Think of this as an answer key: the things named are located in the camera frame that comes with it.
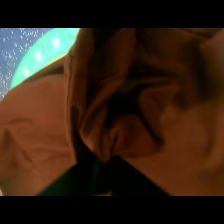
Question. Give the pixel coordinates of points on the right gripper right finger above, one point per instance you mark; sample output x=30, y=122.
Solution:
x=128, y=181

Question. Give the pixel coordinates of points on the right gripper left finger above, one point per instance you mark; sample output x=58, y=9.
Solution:
x=81, y=180

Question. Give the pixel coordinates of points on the dark red garment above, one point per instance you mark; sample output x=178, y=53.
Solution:
x=140, y=83

